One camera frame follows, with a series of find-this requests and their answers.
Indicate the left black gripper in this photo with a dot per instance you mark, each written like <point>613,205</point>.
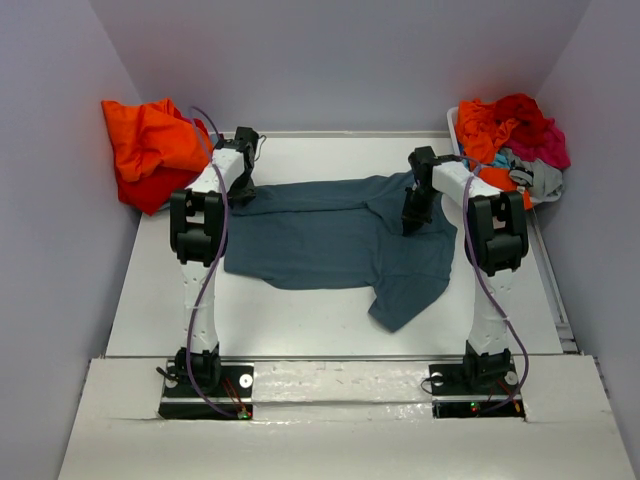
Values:
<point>246,193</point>

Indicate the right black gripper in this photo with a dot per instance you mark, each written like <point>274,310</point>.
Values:
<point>413,220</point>

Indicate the blue-grey t shirt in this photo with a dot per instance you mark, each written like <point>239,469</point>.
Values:
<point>342,235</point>

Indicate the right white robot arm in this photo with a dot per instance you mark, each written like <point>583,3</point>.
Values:
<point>496,242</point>

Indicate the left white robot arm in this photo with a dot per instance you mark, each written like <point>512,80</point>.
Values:
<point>199,219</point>

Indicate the cyan crumpled t shirt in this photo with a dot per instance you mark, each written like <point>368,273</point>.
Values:
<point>499,162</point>

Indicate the orange crumpled t shirt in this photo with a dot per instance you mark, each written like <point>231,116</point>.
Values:
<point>482,135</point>

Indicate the white perforated plastic basket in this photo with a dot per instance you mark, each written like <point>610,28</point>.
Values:
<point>452,116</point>

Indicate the red folded t shirt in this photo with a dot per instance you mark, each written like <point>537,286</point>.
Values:
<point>150,193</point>

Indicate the orange folded t shirt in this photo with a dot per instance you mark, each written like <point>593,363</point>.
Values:
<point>155,135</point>

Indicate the grey crumpled t shirt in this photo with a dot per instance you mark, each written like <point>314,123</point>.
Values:
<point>543,182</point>

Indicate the red crumpled t shirt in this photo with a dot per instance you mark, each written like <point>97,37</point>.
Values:
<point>531,124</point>

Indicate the magenta crumpled t shirt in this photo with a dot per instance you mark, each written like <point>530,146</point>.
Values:
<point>552,151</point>

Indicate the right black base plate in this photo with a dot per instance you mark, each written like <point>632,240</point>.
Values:
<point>454,397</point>

